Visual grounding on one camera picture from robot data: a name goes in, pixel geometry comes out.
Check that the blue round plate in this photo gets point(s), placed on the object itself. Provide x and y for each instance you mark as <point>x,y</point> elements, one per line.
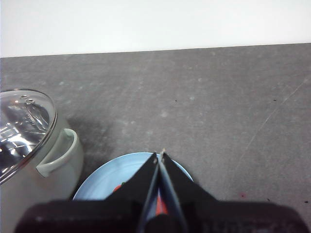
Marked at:
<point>109,174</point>

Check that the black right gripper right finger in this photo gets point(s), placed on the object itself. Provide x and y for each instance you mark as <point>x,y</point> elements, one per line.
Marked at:
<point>184,189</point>

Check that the pale green electric steamer pot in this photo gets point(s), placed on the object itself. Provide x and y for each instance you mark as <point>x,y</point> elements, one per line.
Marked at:
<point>60,174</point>

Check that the orange pumpkin with green stem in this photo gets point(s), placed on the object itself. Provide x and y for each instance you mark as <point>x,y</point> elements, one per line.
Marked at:
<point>160,206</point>

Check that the glass lid with green knob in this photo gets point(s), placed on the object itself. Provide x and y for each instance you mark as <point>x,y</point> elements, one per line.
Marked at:
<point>24,126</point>

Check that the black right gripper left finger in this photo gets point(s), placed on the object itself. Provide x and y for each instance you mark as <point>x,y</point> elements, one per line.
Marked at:
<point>138,184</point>

